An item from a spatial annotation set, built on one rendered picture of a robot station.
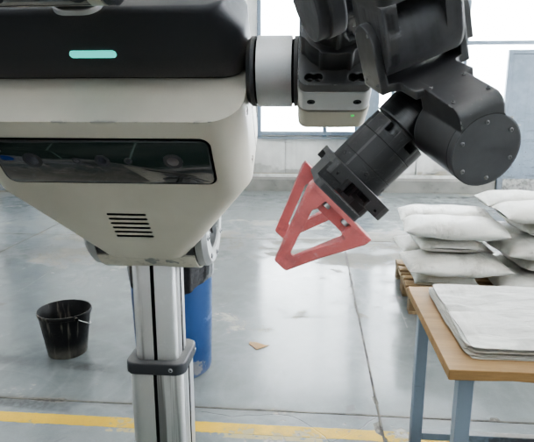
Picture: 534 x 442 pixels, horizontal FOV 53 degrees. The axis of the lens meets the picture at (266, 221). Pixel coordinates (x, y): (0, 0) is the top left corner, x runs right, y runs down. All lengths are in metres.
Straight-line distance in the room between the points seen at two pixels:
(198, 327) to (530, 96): 6.95
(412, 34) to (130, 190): 0.47
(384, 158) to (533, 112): 8.39
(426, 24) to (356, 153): 0.12
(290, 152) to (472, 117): 7.97
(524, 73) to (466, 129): 8.38
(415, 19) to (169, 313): 0.69
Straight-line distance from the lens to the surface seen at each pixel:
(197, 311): 2.74
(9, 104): 0.77
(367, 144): 0.47
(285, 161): 8.40
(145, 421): 1.07
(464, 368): 1.47
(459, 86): 0.43
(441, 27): 0.46
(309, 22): 0.55
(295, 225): 0.44
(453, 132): 0.42
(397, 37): 0.44
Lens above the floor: 1.41
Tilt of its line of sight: 13 degrees down
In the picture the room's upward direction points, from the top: straight up
